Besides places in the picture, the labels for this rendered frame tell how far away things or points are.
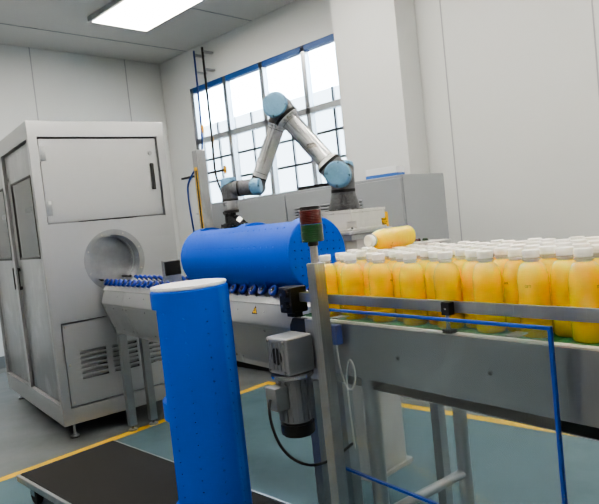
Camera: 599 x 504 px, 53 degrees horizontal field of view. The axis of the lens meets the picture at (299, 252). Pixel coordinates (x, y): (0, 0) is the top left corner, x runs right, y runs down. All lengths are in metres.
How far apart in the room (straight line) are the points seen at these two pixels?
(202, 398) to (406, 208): 2.21
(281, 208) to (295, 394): 2.86
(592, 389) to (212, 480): 1.37
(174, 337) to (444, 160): 3.55
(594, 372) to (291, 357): 0.91
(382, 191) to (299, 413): 2.32
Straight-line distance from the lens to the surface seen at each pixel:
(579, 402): 1.43
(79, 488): 3.03
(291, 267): 2.20
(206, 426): 2.22
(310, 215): 1.68
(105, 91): 7.79
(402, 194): 3.95
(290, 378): 1.94
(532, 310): 1.46
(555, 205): 4.86
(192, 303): 2.13
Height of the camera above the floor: 1.22
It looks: 3 degrees down
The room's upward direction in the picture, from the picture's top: 6 degrees counter-clockwise
